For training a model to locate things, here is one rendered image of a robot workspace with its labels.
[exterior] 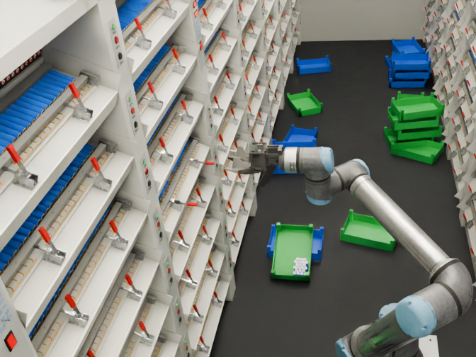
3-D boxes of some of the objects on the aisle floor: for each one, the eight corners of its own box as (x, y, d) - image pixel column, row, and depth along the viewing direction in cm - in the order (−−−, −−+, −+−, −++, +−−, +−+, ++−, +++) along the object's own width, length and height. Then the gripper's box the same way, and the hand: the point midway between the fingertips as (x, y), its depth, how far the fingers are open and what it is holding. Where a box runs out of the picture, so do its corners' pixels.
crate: (309, 280, 291) (309, 275, 285) (272, 278, 295) (270, 273, 289) (314, 230, 307) (313, 224, 300) (278, 228, 311) (276, 222, 304)
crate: (400, 229, 318) (401, 219, 313) (392, 252, 303) (394, 241, 299) (349, 219, 330) (350, 208, 325) (340, 240, 315) (340, 229, 311)
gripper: (285, 138, 194) (227, 138, 198) (280, 157, 184) (219, 157, 188) (287, 158, 199) (229, 158, 203) (282, 178, 188) (222, 178, 193)
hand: (229, 164), depth 197 cm, fingers open, 6 cm apart
